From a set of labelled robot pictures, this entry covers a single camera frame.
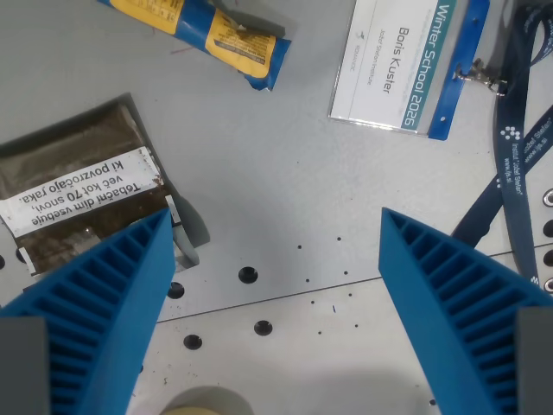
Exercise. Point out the beige tape roll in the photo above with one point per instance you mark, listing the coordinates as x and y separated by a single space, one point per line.
186 410

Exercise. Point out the name badge, blue-edged holder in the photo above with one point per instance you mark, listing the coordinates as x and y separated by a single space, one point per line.
380 65

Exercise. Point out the blue and yellow snack bag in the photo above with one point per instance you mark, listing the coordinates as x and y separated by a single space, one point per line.
194 26

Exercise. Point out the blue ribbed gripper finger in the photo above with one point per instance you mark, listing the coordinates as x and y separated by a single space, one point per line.
436 276
116 302

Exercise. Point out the brown tobacco pouch, white label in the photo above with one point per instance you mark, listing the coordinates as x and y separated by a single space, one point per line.
78 142

